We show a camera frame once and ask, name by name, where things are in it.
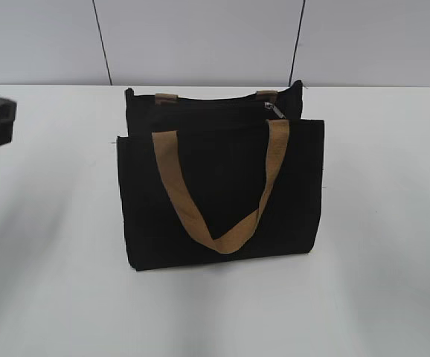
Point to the silver zipper pull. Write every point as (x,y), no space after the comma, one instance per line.
(274,112)

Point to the black tote bag tan handles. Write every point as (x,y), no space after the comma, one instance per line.
(211,181)

